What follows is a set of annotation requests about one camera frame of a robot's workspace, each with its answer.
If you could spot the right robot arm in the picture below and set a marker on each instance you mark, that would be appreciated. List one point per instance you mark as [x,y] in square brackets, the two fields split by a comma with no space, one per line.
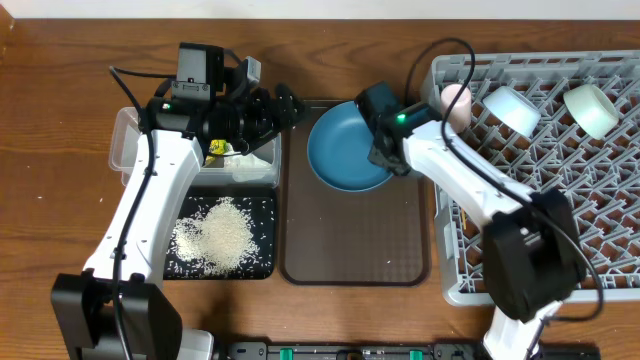
[529,261]

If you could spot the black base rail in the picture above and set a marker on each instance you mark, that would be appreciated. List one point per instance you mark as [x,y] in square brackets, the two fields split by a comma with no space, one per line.
[254,350]

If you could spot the pink plastic cup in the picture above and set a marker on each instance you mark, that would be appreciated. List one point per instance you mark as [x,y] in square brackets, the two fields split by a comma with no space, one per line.
[460,115]

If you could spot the white tissue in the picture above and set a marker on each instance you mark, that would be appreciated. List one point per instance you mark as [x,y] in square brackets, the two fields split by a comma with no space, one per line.
[238,164]

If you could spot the green snack wrapper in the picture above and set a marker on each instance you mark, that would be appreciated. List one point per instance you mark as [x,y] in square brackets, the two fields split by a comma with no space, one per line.
[217,150]

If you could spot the grey dishwasher rack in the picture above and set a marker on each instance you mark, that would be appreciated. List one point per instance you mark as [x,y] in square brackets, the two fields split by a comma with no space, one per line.
[599,177]

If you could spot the light blue small bowl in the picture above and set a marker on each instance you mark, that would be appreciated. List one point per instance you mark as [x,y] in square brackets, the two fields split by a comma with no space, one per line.
[513,109]

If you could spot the clear plastic bin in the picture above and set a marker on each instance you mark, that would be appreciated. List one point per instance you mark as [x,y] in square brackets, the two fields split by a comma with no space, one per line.
[123,153]

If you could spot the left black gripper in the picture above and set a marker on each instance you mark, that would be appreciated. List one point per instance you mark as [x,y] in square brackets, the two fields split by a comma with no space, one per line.
[264,131]

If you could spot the white cooked rice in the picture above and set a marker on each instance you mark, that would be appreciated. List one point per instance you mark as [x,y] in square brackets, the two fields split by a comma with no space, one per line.
[215,237]

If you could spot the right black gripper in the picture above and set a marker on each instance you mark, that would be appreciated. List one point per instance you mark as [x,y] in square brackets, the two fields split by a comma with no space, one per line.
[382,157]

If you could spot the dark blue plate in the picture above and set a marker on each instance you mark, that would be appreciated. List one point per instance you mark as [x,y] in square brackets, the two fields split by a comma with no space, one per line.
[338,147]

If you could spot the mint green bowl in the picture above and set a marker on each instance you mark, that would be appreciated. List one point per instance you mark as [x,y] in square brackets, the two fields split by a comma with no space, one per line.
[592,110]

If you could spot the brown serving tray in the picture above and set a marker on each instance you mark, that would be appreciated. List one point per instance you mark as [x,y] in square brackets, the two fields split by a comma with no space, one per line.
[330,237]

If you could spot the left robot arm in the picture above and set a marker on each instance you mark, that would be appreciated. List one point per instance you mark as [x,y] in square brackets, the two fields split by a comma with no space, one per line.
[115,308]

